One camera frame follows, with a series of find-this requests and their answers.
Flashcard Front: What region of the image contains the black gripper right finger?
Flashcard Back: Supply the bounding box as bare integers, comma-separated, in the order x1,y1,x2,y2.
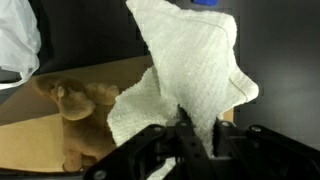
213,117,320,180

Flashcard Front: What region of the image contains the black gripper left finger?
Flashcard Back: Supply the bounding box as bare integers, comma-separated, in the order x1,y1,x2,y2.
83,104,218,180

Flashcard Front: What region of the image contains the brown plush moose toy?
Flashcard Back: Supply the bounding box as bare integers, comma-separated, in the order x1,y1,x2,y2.
31,75,121,173

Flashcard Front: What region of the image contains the white terry towel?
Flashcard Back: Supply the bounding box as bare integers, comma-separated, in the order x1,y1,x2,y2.
106,0,261,180

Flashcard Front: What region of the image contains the white plastic bag orange print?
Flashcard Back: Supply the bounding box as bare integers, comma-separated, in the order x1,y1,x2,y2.
0,0,42,91

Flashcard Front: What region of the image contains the brown cardboard box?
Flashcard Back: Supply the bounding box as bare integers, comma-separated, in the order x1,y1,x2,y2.
0,54,235,175

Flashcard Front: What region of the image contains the blue wavy sponge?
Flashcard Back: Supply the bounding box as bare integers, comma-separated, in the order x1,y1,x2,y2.
191,0,222,7

